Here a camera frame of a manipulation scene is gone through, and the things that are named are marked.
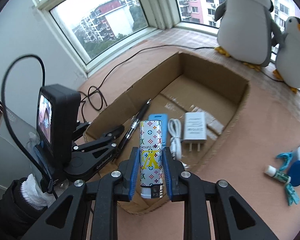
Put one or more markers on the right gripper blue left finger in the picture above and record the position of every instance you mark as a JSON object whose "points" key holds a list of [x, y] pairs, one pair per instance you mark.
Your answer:
{"points": [[129, 170]]}

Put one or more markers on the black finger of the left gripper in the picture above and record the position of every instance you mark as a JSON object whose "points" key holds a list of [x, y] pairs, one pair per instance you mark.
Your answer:
{"points": [[109, 136]]}

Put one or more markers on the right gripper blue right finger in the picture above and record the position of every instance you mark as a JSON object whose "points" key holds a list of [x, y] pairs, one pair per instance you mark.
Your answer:
{"points": [[172, 169]]}

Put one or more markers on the white monogram patterned lighter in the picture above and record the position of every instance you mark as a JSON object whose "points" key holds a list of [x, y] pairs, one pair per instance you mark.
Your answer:
{"points": [[151, 164]]}

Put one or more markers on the cardboard box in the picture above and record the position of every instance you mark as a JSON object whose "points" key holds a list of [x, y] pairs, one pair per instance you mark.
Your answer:
{"points": [[175, 84]]}

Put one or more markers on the white gloved left hand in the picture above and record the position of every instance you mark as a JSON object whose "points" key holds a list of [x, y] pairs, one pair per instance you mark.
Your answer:
{"points": [[34, 196]]}

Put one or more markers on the black pen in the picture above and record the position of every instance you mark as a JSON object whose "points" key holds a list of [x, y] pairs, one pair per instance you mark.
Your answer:
{"points": [[132, 128]]}

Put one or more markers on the light blue phone stand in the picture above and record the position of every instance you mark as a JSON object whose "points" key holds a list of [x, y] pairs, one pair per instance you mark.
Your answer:
{"points": [[163, 118]]}

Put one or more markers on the green white lip balm tube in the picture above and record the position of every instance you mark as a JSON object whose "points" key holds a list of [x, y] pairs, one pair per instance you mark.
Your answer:
{"points": [[277, 174]]}

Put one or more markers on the teal clothespin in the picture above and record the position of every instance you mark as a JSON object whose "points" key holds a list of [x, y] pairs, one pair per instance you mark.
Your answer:
{"points": [[287, 159], [292, 196]]}

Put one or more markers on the blue round tape measure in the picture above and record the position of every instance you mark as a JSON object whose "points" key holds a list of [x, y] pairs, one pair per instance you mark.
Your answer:
{"points": [[294, 173]]}

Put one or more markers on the large grey penguin plush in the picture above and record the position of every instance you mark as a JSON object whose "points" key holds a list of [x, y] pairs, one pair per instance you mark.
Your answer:
{"points": [[247, 31]]}

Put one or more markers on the small grey penguin plush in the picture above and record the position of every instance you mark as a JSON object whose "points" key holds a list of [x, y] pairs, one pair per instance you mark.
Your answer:
{"points": [[287, 63]]}

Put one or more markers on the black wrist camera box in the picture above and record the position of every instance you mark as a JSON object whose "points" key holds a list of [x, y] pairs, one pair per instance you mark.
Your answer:
{"points": [[56, 121]]}

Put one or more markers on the white usb wall charger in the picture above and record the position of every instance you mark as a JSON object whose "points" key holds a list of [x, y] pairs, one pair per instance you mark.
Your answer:
{"points": [[194, 132]]}

